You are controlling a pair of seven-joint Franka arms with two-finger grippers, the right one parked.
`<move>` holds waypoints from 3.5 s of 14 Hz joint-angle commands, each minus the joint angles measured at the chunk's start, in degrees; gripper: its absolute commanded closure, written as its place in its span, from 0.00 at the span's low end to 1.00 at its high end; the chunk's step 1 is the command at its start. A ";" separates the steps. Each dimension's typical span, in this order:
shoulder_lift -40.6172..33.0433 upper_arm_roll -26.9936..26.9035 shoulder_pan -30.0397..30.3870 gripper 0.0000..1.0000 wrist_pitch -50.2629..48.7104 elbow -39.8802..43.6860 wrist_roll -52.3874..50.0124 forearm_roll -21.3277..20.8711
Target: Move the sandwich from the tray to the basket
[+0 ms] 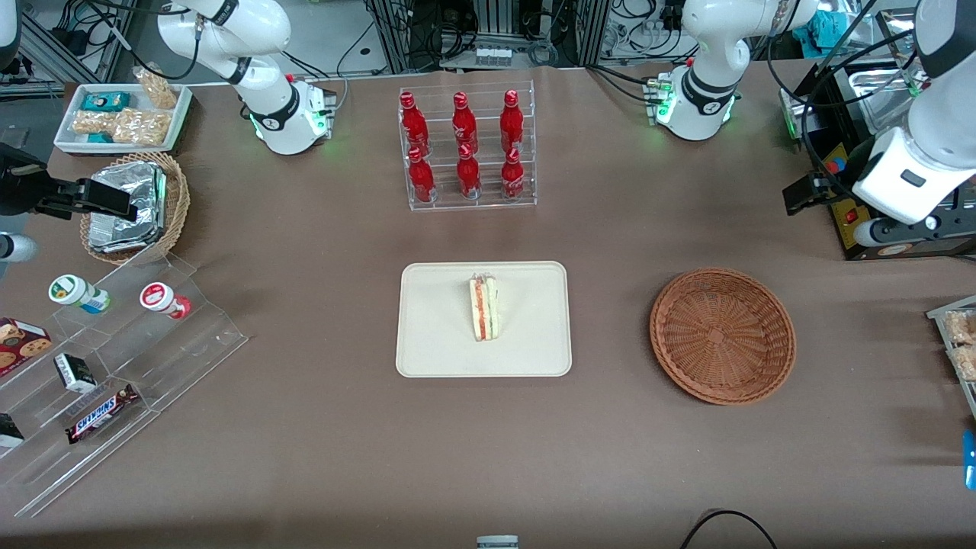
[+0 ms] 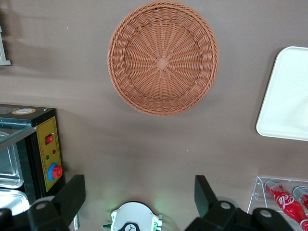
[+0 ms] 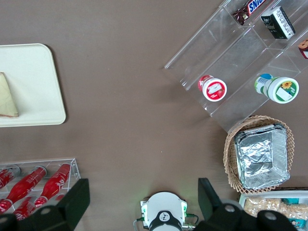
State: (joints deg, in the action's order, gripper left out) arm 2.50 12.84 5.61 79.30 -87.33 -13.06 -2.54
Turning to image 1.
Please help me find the red cola bottle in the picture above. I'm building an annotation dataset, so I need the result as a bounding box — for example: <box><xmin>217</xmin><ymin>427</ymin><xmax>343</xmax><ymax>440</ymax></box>
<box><xmin>407</xmin><ymin>146</ymin><xmax>436</xmax><ymax>204</ymax></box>
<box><xmin>451</xmin><ymin>91</ymin><xmax>480</xmax><ymax>155</ymax></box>
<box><xmin>456</xmin><ymin>143</ymin><xmax>483</xmax><ymax>200</ymax></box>
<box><xmin>499</xmin><ymin>89</ymin><xmax>526</xmax><ymax>153</ymax></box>
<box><xmin>500</xmin><ymin>146</ymin><xmax>526</xmax><ymax>201</ymax></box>
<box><xmin>400</xmin><ymin>91</ymin><xmax>431</xmax><ymax>158</ymax></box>

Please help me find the clear acrylic stepped shelf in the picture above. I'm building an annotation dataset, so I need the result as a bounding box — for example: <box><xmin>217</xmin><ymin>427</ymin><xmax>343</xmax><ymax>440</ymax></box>
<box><xmin>0</xmin><ymin>254</ymin><xmax>249</xmax><ymax>520</ymax></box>

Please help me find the red cookie box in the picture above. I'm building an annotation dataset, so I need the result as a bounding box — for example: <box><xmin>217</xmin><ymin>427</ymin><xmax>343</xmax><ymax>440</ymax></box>
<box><xmin>0</xmin><ymin>317</ymin><xmax>53</xmax><ymax>377</ymax></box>

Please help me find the teal plastic bag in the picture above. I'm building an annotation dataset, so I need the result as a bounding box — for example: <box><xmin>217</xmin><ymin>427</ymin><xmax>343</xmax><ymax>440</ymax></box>
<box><xmin>807</xmin><ymin>9</ymin><xmax>849</xmax><ymax>48</ymax></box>

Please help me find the cream rectangular tray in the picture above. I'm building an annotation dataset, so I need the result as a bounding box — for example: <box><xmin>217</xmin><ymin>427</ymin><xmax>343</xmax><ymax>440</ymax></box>
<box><xmin>395</xmin><ymin>261</ymin><xmax>573</xmax><ymax>379</ymax></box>

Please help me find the red lid yogurt cup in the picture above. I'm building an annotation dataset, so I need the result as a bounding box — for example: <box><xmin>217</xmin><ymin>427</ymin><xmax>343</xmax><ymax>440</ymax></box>
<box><xmin>139</xmin><ymin>281</ymin><xmax>192</xmax><ymax>320</ymax></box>

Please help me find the black machine with yellow label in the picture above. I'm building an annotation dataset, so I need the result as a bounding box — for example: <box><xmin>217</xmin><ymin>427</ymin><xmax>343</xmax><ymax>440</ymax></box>
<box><xmin>779</xmin><ymin>59</ymin><xmax>976</xmax><ymax>262</ymax></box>

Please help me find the large brown wicker basket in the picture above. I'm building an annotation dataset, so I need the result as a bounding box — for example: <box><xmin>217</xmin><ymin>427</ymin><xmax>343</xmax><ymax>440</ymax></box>
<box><xmin>649</xmin><ymin>267</ymin><xmax>798</xmax><ymax>406</ymax></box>

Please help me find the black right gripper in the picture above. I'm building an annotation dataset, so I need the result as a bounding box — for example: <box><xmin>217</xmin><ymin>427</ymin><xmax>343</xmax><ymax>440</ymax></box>
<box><xmin>0</xmin><ymin>143</ymin><xmax>140</xmax><ymax>223</ymax></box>

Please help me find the small tan wicker basket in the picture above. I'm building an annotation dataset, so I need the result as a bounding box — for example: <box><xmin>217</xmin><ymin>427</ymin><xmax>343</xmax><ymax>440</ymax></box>
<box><xmin>79</xmin><ymin>152</ymin><xmax>191</xmax><ymax>267</ymax></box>

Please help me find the teal snack packet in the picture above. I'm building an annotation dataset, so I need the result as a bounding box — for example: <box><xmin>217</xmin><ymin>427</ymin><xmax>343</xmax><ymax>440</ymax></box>
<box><xmin>82</xmin><ymin>91</ymin><xmax>131</xmax><ymax>114</ymax></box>

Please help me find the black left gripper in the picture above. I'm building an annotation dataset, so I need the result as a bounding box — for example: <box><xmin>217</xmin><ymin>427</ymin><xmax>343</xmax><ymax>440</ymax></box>
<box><xmin>782</xmin><ymin>139</ymin><xmax>874</xmax><ymax>217</ymax></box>

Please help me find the small black white box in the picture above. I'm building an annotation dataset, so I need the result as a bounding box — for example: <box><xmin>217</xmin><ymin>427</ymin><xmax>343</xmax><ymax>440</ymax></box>
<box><xmin>54</xmin><ymin>352</ymin><xmax>98</xmax><ymax>394</ymax></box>

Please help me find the silver foil package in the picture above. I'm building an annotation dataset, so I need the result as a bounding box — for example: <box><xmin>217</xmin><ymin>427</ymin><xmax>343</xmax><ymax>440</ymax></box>
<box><xmin>88</xmin><ymin>161</ymin><xmax>168</xmax><ymax>255</ymax></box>

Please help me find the triangle sandwich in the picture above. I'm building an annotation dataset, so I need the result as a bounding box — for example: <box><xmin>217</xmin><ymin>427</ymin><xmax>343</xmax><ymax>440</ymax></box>
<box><xmin>468</xmin><ymin>274</ymin><xmax>499</xmax><ymax>342</ymax></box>

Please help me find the white snack tray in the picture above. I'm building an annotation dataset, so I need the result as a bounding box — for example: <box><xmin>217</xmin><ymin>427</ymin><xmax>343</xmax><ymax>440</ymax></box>
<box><xmin>53</xmin><ymin>82</ymin><xmax>193</xmax><ymax>157</ymax></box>

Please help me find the metal tray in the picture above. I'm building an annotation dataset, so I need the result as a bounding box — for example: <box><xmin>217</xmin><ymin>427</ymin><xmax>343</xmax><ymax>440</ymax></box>
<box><xmin>837</xmin><ymin>66</ymin><xmax>929</xmax><ymax>117</ymax></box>

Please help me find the green lid yogurt cup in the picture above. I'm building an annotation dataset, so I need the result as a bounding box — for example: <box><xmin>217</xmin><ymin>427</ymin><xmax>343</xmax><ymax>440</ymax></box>
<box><xmin>48</xmin><ymin>274</ymin><xmax>111</xmax><ymax>315</ymax></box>

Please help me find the clear tray with snacks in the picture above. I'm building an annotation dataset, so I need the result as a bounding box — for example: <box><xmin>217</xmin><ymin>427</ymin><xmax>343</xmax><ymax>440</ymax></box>
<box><xmin>926</xmin><ymin>294</ymin><xmax>976</xmax><ymax>422</ymax></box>

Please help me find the snickers chocolate bar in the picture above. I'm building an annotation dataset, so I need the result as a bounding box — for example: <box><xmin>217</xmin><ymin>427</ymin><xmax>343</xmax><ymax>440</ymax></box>
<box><xmin>65</xmin><ymin>383</ymin><xmax>140</xmax><ymax>445</ymax></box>

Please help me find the black cable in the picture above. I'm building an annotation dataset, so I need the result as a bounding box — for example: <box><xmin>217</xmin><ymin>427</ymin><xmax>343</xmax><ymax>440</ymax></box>
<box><xmin>680</xmin><ymin>509</ymin><xmax>779</xmax><ymax>549</ymax></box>

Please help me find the clear acrylic bottle rack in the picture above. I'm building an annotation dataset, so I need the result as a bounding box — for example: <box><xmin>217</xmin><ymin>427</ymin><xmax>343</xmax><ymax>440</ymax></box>
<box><xmin>397</xmin><ymin>81</ymin><xmax>538</xmax><ymax>213</ymax></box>

